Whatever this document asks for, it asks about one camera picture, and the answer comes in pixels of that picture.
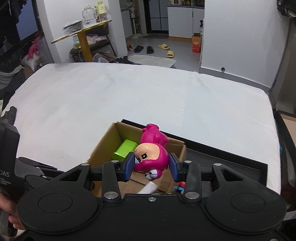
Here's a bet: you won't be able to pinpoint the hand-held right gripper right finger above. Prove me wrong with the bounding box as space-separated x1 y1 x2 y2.
168 152 249 201

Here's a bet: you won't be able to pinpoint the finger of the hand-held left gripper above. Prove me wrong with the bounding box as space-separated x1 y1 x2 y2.
24 170 65 189
18 157 58 170

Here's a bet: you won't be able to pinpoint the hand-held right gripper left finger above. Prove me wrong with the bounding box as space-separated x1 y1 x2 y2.
54 152 136 201

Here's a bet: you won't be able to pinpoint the green cube toy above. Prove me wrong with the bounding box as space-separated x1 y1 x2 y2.
112 139 139 161

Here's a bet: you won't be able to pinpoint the brown cardboard box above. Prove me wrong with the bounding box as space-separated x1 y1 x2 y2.
87 121 187 197

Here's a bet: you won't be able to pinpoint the small red toy figure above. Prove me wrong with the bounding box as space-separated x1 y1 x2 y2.
174 181 186 194

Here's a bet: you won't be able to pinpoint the pink dinosaur suit figure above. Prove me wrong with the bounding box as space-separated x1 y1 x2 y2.
134 123 171 181

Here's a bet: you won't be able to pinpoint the white charger plug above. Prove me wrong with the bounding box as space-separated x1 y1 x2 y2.
137 182 162 194

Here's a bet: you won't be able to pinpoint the black tray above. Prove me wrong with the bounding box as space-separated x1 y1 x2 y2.
121 119 269 189

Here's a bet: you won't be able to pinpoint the person's left hand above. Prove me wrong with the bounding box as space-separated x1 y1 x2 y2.
0 192 25 231

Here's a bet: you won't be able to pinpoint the dark cloth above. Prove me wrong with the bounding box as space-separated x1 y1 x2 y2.
2 106 17 123

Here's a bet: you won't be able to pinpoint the pink cloth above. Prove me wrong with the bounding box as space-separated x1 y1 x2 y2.
26 37 43 61

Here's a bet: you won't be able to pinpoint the white floor mat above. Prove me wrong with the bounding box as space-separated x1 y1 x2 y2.
128 54 177 69

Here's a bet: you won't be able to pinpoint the black table with brown top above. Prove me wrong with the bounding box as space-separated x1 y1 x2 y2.
273 108 296 163

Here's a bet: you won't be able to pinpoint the orange cardboard box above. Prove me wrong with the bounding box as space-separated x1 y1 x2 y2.
191 33 202 54

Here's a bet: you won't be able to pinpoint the yellow side table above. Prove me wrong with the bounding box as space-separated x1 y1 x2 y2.
51 19 112 62

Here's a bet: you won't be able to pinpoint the plastic wrapped papers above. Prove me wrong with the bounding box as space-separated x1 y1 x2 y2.
62 20 84 31

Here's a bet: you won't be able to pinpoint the white standing fan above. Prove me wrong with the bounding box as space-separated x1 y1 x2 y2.
129 7 142 39

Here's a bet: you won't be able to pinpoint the white cabinet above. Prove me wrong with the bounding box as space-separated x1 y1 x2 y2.
167 6 205 39

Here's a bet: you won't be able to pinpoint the black framed glass door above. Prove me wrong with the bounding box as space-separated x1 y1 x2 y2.
143 0 169 34

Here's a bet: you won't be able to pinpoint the glass jar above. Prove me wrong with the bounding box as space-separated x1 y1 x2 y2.
83 4 97 26

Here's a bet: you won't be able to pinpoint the green cap drink bottle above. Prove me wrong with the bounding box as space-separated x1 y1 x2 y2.
96 1 108 23

